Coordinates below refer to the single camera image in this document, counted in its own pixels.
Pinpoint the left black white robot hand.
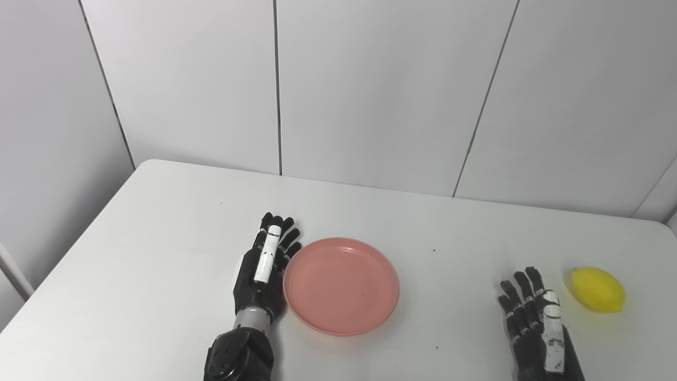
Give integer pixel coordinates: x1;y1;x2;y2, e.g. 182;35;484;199
233;212;303;325

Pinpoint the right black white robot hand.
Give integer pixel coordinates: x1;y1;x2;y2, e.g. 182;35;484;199
497;266;585;381

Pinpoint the yellow lemon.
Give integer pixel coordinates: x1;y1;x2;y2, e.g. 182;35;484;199
570;266;626;314

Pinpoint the pink round plate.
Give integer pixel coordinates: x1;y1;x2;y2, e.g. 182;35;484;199
282;237;400;337

